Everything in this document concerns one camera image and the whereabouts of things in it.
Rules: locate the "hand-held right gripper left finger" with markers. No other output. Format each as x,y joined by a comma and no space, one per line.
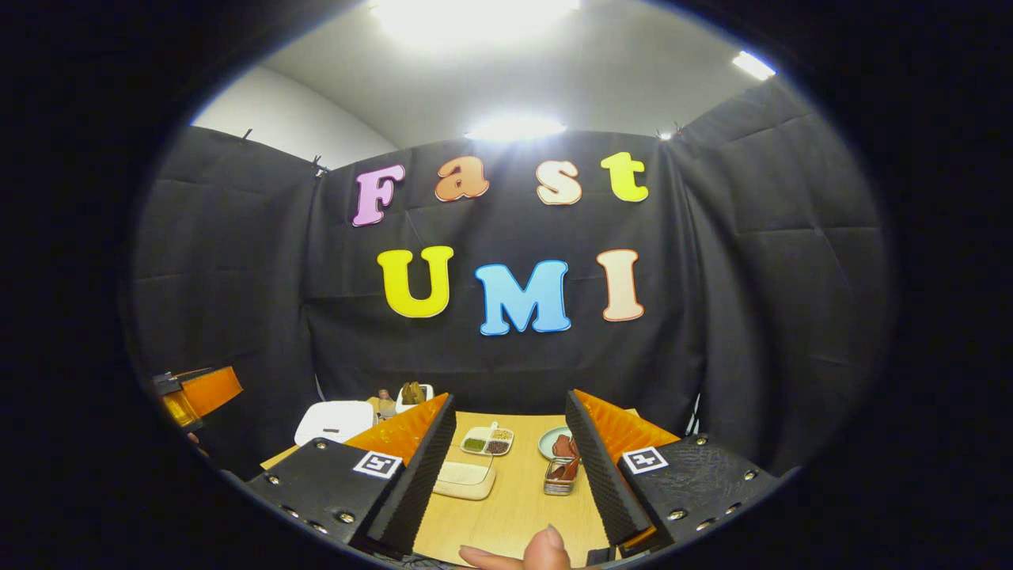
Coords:
411,491

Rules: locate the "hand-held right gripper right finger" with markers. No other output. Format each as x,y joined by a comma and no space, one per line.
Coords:
609,491

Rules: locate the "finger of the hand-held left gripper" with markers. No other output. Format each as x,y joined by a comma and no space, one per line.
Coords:
214,388
180,410

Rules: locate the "dark wooden spoon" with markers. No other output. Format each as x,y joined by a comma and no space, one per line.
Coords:
566,469

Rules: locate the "cream tray of rice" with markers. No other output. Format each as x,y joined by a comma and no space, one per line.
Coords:
464,479

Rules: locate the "white rice cooker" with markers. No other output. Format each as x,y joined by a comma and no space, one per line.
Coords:
336,419

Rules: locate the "brown meat slice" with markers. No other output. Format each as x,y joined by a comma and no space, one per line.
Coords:
563,445

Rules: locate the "pale green plate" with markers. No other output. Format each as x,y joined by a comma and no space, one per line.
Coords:
546,443

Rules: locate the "white toaster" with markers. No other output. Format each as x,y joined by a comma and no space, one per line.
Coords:
427,405

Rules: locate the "small clear bottle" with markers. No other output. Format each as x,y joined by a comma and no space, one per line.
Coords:
385,404

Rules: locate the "white divided grain dish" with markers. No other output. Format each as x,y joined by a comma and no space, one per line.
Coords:
487,439

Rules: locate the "brown bread slice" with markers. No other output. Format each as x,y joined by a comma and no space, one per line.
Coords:
419,392
407,393

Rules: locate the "black backdrop cloth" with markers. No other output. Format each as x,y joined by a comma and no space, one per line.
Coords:
752,317

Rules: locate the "large bright ceiling light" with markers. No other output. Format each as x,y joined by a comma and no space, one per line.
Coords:
475,16

